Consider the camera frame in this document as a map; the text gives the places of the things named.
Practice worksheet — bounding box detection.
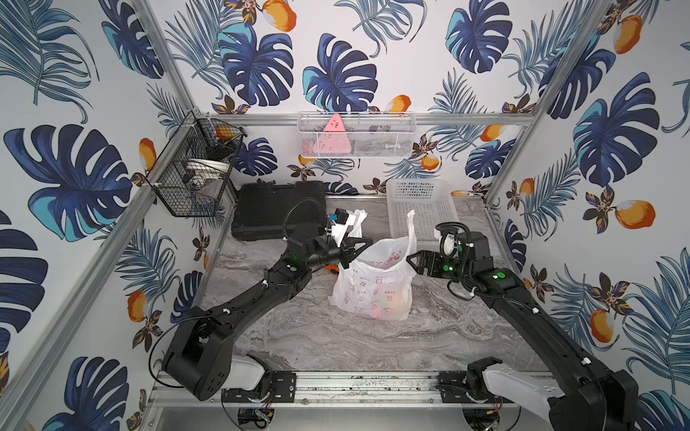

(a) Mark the clear wall shelf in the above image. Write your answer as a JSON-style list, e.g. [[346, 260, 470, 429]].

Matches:
[[296, 112, 419, 158]]

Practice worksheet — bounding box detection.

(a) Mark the pink peach front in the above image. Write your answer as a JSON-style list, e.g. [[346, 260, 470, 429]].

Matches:
[[377, 307, 398, 321]]

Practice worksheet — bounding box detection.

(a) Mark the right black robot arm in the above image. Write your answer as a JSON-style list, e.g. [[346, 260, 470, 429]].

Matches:
[[406, 222, 639, 430]]

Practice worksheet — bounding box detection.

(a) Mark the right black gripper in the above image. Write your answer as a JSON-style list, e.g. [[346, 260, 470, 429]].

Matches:
[[406, 250, 472, 286]]

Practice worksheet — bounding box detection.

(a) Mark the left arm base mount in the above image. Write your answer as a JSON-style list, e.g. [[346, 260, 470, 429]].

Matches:
[[221, 371, 298, 404]]

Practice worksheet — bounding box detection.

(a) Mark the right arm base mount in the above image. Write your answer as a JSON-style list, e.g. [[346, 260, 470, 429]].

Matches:
[[434, 357, 503, 404]]

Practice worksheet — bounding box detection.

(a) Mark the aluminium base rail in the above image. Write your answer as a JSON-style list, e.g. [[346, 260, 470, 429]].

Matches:
[[144, 369, 589, 409]]

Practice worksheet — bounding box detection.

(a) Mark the white plastic basket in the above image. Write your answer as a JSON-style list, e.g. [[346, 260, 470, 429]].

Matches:
[[386, 179, 459, 251]]

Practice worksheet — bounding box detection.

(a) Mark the white plastic bag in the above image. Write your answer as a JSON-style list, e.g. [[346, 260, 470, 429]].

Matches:
[[329, 210, 417, 321]]

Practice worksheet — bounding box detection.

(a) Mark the black wire basket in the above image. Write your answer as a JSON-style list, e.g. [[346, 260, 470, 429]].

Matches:
[[145, 112, 247, 218]]

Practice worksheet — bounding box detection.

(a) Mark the black tool case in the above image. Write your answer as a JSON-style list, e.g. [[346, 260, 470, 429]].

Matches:
[[231, 181, 326, 242]]

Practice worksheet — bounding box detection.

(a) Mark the pink triangle card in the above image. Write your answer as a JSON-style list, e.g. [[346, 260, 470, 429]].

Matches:
[[312, 113, 352, 156]]

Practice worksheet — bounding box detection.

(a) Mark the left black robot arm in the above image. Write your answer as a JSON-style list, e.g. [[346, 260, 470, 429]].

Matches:
[[162, 198, 374, 402]]

